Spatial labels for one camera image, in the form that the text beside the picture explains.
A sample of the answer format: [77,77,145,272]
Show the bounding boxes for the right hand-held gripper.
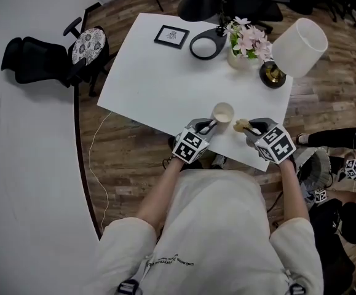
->
[243,117,297,165]

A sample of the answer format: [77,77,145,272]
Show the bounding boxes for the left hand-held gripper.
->
[172,117,220,165]

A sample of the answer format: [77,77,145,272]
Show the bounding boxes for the cream ceramic mug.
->
[210,102,235,132]

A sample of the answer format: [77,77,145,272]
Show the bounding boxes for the person's right forearm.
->
[279,161,309,224]

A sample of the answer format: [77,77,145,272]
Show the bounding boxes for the person's left forearm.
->
[136,157,184,227]

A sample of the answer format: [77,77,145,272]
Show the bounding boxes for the person's right shoe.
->
[211,154,227,169]

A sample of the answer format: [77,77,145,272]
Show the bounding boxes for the grey pleated basket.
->
[294,147,332,193]

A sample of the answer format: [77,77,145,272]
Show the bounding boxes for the pink flowers in cream pot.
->
[222,16,274,70]

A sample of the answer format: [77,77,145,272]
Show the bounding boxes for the white shade brass table lamp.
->
[259,17,329,89]

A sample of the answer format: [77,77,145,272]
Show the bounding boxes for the black desk lamp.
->
[177,0,231,61]

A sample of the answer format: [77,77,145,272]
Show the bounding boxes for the floral seat cushion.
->
[72,29,106,66]

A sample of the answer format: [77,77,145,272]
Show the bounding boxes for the black high-back office chair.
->
[1,17,117,97]

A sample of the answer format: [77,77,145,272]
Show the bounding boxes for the black picture frame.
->
[153,25,191,50]

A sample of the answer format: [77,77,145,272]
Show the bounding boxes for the white floor cable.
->
[88,111,114,232]

